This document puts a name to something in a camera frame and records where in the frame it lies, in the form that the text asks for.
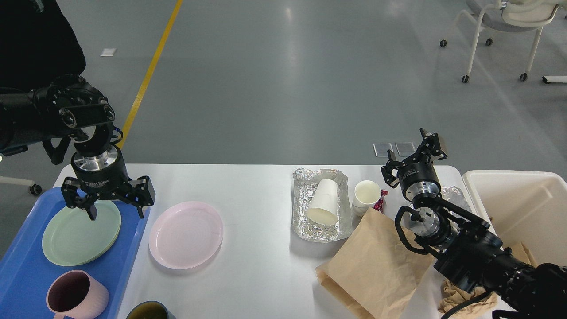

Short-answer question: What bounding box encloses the white plastic bin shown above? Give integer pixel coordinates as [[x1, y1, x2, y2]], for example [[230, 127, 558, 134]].
[[462, 170, 567, 266]]

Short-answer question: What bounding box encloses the aluminium foil tray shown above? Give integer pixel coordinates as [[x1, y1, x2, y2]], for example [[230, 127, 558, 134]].
[[292, 168, 355, 244]]

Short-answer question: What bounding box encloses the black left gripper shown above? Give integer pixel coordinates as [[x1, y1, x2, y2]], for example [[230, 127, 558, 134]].
[[61, 145, 155, 221]]

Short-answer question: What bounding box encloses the light green plate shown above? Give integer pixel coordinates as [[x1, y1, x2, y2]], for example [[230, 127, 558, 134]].
[[41, 201, 122, 267]]

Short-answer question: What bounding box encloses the pink ribbed mug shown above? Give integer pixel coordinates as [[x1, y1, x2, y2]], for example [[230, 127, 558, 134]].
[[45, 270, 109, 319]]

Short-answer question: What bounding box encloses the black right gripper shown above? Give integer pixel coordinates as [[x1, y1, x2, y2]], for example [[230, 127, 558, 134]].
[[381, 128, 448, 201]]

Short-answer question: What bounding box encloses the crumpled foil piece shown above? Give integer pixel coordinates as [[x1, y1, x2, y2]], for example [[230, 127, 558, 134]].
[[410, 186, 473, 213]]

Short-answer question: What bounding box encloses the crushed red soda can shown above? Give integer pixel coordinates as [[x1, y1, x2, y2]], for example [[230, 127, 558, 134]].
[[373, 190, 389, 213]]

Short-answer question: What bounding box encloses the white furniture foot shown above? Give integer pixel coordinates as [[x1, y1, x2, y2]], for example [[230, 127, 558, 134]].
[[541, 75, 567, 84]]

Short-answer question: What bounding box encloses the white paper cup lying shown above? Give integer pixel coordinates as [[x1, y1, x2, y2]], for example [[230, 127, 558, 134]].
[[306, 179, 338, 226]]

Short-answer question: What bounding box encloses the person in black jacket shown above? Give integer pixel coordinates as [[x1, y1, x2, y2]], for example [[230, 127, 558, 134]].
[[0, 0, 86, 92]]

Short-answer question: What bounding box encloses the white office chair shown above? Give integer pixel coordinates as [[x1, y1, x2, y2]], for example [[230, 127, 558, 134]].
[[439, 0, 566, 83]]

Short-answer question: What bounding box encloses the crumpled brown paper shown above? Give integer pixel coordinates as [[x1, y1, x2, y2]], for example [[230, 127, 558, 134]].
[[438, 242, 538, 319]]

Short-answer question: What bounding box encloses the grey floor socket plate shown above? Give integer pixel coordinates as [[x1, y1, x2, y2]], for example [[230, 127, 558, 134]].
[[395, 142, 416, 158], [373, 143, 393, 158]]

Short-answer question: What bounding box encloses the pink plate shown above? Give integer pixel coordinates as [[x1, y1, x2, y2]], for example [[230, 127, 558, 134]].
[[148, 201, 224, 270]]

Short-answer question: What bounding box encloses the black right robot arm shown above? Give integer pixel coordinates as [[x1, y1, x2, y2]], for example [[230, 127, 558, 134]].
[[381, 128, 567, 319]]

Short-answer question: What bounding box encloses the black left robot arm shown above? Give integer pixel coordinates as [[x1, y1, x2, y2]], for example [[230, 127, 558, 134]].
[[0, 74, 155, 220]]

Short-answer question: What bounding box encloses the white paper cup upright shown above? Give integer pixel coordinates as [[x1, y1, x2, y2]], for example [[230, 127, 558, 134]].
[[352, 180, 381, 217]]

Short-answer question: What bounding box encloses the dark teal mug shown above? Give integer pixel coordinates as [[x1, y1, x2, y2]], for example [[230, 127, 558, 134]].
[[126, 301, 176, 319]]

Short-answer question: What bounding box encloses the brown paper bag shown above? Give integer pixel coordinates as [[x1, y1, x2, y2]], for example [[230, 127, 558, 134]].
[[316, 209, 433, 319]]

